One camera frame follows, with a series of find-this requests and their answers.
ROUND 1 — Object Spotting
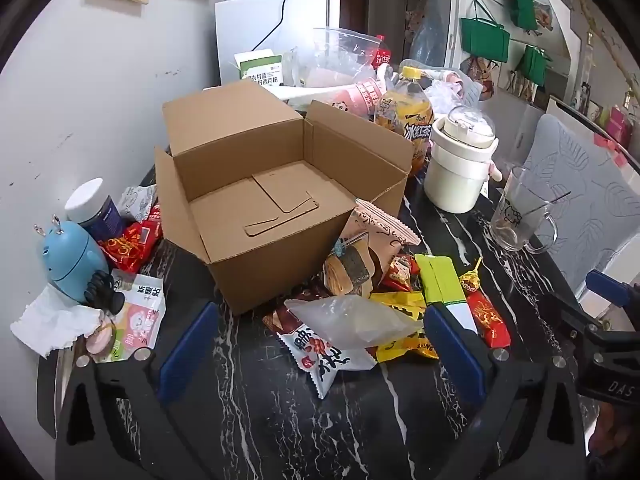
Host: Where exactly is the white grey snack packet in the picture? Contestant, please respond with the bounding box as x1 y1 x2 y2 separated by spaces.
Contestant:
117 185 158 223

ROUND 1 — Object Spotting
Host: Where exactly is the clear zip bag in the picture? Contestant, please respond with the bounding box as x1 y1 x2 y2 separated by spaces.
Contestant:
305 27 388 88

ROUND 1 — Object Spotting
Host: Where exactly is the translucent white snack packet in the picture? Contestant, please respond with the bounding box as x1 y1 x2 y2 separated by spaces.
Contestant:
284 294 425 348

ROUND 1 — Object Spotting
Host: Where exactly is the grey chair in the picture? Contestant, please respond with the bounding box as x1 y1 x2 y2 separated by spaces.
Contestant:
520 112 640 301

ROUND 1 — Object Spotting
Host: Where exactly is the dark jar white lid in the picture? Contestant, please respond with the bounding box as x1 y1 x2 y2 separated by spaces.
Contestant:
65 178 126 241

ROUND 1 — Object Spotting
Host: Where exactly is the pink gift box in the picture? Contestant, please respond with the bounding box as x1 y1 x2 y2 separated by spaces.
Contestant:
607 105 633 143

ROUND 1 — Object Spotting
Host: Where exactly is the red gold snack packet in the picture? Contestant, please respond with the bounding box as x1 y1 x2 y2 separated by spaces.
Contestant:
467 287 512 350

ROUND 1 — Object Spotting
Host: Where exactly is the brown chocolate packet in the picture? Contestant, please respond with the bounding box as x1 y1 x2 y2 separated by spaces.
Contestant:
262 305 301 336

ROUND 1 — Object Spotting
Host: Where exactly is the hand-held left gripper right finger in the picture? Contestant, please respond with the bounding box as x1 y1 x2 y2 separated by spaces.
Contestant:
422 305 588 480

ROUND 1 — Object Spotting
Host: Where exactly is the green stick packet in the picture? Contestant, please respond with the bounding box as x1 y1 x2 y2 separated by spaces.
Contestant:
415 254 478 333

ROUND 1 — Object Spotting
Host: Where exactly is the green lollipop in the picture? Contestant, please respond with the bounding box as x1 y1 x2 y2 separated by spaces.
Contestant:
459 257 483 296

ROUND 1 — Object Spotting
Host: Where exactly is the pink white sticker packet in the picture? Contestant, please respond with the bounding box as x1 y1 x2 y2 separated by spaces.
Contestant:
85 270 167 363

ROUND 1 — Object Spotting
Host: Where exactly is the red cola bottle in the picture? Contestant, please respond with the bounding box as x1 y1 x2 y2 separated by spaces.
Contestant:
374 35 393 73

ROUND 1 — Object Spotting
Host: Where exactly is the cream lidded cup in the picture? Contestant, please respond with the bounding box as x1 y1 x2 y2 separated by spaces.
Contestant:
424 104 501 213

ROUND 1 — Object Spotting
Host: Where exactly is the white red snack packet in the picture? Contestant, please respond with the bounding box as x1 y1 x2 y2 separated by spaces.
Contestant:
277 327 378 400

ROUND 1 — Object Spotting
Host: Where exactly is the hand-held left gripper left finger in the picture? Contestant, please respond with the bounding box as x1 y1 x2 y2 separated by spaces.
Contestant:
55 302 236 480

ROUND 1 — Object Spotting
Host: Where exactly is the brown chocolate bar wrapper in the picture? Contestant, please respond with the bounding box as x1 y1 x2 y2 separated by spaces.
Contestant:
322 199 421 301

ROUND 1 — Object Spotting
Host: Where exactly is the white fridge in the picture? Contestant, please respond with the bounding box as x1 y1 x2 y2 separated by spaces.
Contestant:
215 0 341 86

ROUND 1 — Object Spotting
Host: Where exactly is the patterned tote bag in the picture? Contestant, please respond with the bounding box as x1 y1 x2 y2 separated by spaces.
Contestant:
460 55 501 96

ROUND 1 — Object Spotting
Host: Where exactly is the iced tea bottle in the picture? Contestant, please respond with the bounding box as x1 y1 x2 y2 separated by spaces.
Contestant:
374 66 435 177

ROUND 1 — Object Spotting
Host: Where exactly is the black cable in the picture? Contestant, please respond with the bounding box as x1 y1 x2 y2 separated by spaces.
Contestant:
250 0 296 53

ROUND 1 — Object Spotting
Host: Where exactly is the glass mug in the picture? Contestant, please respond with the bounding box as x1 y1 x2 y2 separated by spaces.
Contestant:
489 166 572 253

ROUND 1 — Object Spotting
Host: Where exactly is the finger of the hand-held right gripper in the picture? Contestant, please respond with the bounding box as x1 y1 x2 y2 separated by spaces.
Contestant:
586 269 640 308
540 292 613 346

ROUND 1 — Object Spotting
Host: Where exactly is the green white carton box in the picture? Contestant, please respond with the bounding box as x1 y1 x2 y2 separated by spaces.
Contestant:
234 50 285 86

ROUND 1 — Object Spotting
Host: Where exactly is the white crumpled tissue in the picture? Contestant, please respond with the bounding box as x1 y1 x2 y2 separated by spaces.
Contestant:
10 285 103 358

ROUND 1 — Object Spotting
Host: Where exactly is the green tote bag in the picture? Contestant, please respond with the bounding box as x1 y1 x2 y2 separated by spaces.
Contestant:
460 0 511 63
515 45 551 88
502 0 540 31

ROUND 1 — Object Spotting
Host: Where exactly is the pink grey knit garment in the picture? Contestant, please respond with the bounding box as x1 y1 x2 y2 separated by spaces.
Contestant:
425 67 463 86

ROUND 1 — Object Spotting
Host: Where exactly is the brown door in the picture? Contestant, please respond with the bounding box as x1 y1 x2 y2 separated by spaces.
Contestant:
317 0 371 36

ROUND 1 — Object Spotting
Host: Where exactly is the pink paper cup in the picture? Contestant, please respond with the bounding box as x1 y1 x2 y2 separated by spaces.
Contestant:
320 77 385 121

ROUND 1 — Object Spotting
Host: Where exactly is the white plastic bag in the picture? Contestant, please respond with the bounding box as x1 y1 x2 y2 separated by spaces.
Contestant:
425 77 483 113

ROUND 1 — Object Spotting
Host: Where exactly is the small red cartoon snack packet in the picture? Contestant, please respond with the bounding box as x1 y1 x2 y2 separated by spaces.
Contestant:
380 254 421 293

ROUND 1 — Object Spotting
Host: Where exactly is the red yellow snack packet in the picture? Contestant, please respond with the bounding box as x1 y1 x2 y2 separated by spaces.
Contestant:
97 220 161 275

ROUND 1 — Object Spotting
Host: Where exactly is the hanging clear plastic bag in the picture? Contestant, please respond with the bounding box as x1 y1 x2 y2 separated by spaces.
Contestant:
407 0 448 68

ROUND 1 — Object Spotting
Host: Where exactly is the brown cardboard box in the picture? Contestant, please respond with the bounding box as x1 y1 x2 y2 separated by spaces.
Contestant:
155 80 415 316

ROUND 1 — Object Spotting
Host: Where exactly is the blue egg-shaped gadget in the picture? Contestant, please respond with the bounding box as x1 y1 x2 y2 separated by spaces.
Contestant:
34 214 111 306

